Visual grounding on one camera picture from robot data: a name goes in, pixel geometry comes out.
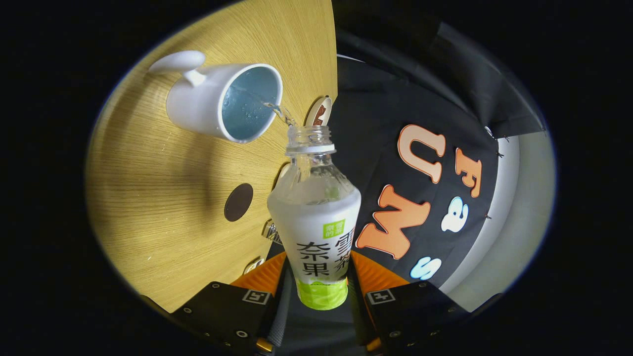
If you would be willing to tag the small white round plate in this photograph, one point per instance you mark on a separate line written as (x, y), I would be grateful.
(310, 111)

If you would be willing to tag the clear juice bottle white label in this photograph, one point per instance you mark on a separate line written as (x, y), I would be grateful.
(316, 232)

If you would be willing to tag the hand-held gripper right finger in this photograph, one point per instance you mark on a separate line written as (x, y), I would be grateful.
(420, 309)

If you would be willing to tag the red meat piece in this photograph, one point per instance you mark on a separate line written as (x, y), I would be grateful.
(320, 114)

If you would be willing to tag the wooden table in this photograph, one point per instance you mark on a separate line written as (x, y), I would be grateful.
(163, 198)

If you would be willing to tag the round brown coaster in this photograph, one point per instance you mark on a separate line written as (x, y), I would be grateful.
(238, 202)

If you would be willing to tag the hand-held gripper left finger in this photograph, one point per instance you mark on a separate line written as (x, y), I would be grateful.
(222, 306)

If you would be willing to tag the black backdrop cloth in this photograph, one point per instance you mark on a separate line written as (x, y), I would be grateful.
(376, 148)

